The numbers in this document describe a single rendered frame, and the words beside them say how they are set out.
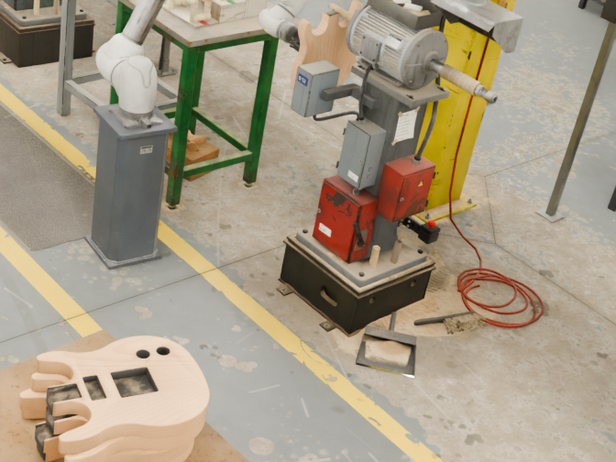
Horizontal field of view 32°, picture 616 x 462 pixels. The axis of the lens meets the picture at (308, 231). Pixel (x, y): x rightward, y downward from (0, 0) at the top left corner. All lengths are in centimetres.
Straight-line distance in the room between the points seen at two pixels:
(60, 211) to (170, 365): 264
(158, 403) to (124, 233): 230
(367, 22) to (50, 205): 188
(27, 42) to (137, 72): 216
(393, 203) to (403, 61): 62
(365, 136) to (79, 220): 158
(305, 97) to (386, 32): 42
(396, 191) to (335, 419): 99
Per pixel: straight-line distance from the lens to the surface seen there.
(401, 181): 459
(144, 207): 497
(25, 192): 559
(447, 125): 568
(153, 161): 486
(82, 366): 287
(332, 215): 478
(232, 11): 536
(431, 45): 447
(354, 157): 462
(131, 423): 273
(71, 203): 552
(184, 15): 534
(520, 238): 595
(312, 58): 477
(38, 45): 684
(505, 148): 687
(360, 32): 459
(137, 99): 473
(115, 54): 486
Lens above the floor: 294
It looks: 32 degrees down
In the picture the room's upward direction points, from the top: 11 degrees clockwise
